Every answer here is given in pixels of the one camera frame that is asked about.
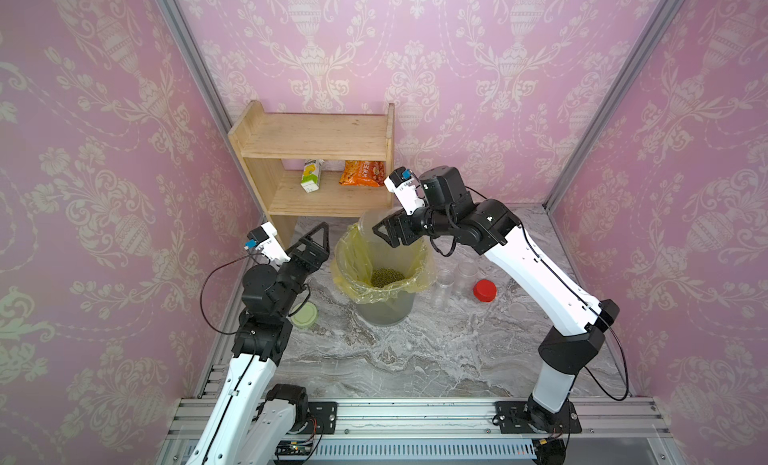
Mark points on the green-lidded clear jar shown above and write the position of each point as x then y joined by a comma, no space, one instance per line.
369,223

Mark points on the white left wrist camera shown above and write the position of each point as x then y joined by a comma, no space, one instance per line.
264,240

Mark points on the small black circuit board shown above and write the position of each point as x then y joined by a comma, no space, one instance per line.
294,449

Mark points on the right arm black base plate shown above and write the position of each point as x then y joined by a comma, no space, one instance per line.
516,417

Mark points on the aluminium mounting rail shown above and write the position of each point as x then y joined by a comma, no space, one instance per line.
472,417

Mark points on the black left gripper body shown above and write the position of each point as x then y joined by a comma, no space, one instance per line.
299,270

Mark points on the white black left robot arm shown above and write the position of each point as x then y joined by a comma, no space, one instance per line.
252,416

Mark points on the mesh trash bin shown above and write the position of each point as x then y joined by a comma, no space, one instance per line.
385,306

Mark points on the orange snack bag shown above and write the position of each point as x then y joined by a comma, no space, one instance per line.
363,173

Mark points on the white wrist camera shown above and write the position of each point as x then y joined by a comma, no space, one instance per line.
404,185
264,240

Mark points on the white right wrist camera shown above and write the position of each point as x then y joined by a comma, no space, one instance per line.
404,185

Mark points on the green white carton box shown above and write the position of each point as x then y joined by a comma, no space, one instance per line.
311,175

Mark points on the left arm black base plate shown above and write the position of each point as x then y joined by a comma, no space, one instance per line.
315,417

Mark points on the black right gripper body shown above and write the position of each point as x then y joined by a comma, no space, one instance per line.
415,227

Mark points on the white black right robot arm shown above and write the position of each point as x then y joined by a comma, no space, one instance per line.
438,204

